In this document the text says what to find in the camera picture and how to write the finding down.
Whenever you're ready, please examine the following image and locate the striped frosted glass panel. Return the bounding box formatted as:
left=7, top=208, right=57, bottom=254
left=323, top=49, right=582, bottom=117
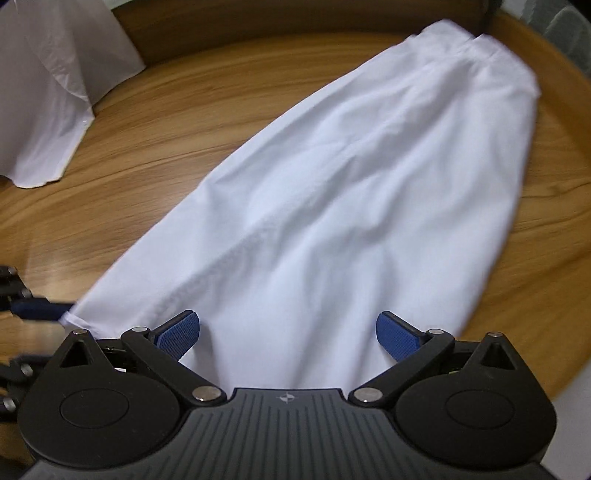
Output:
left=501, top=0, right=591, bottom=79

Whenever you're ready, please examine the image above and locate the white dress shirt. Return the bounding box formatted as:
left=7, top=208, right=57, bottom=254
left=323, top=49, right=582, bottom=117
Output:
left=62, top=18, right=541, bottom=388
left=0, top=0, right=146, bottom=190

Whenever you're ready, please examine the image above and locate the black partition post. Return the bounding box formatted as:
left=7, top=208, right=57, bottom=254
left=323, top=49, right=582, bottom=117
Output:
left=479, top=0, right=503, bottom=29

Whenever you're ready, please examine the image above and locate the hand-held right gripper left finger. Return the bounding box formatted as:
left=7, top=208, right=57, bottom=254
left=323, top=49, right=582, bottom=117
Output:
left=44, top=310, right=227, bottom=407

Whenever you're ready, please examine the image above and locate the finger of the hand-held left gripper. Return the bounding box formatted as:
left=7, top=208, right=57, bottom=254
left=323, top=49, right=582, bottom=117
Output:
left=0, top=265, right=77, bottom=320
left=0, top=354, right=51, bottom=421

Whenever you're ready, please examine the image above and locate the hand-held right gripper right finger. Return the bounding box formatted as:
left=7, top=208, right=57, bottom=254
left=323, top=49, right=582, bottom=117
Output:
left=348, top=311, right=532, bottom=407

